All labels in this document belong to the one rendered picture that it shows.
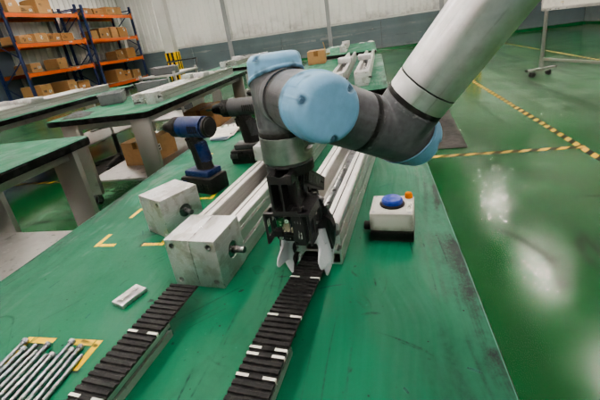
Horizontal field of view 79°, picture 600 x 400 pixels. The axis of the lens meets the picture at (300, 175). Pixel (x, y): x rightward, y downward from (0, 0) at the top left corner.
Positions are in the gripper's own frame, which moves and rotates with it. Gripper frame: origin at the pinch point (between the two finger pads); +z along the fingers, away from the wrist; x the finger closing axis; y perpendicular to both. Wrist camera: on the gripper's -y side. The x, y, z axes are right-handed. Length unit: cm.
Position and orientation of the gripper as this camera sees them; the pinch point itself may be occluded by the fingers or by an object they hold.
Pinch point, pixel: (310, 264)
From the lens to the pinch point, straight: 65.2
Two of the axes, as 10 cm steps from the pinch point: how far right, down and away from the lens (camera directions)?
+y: -2.9, 3.9, -8.8
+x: 9.5, -0.2, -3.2
